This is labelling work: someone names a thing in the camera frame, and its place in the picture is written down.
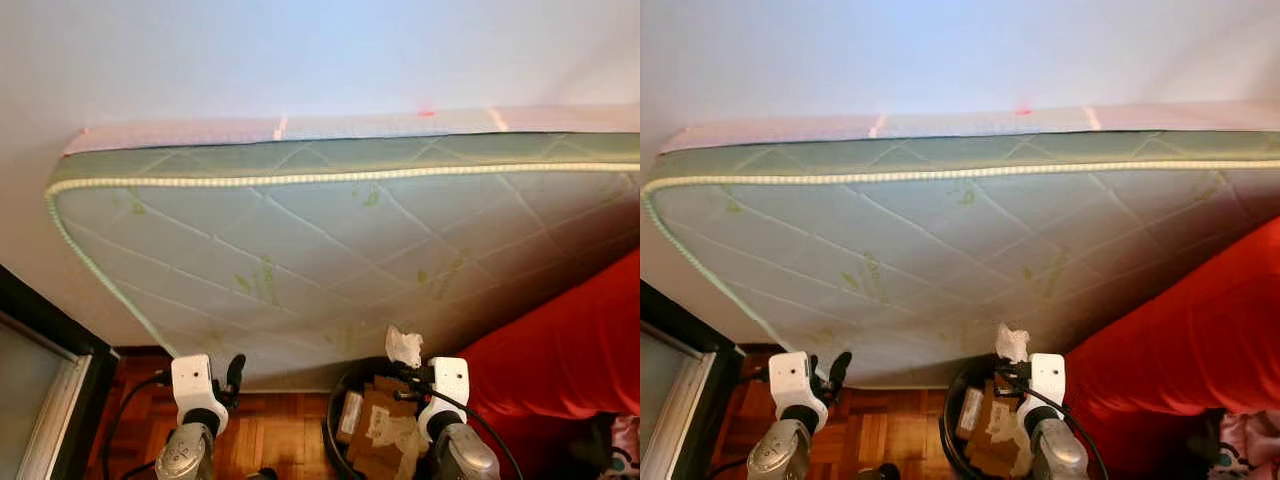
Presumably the white tissue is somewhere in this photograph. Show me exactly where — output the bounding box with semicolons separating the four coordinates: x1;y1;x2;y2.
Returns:
995;322;1031;366
385;325;424;369

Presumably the crumpled white paper scrap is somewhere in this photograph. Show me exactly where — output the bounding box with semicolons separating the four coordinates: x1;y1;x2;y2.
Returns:
985;400;1036;471
365;408;429;466

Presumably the white labelled carton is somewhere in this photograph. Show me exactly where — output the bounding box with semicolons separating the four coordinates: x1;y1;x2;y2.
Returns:
338;392;364;443
957;388;986;439

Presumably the black round waste bin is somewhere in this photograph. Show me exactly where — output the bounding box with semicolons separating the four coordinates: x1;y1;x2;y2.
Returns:
938;355;1076;480
322;358;471;480

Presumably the large red cushion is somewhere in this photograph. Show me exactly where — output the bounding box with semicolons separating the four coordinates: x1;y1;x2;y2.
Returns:
458;248;641;480
1062;215;1280;480

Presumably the black framed glass door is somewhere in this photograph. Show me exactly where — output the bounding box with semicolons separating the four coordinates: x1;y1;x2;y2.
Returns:
640;280;746;480
0;262;119;480

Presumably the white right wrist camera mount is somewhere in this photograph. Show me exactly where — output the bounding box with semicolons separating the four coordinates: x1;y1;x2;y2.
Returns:
418;357;471;431
1022;353;1068;426

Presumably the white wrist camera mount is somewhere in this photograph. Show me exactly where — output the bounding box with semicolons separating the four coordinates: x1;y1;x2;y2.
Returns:
768;351;829;421
418;357;471;431
1022;353;1068;426
170;354;229;433

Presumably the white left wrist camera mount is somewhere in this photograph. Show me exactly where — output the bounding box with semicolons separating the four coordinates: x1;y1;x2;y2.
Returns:
768;351;829;421
170;354;229;433

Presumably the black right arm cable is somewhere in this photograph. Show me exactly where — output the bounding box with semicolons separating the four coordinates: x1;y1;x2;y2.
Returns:
1040;385;1111;480
430;385;523;480

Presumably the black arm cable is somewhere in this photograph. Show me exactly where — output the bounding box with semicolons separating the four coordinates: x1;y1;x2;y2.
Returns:
705;365;776;480
1040;385;1111;480
430;385;523;480
100;372;173;480

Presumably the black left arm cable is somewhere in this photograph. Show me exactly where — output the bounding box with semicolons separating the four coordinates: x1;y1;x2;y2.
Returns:
100;372;173;480
705;365;776;480

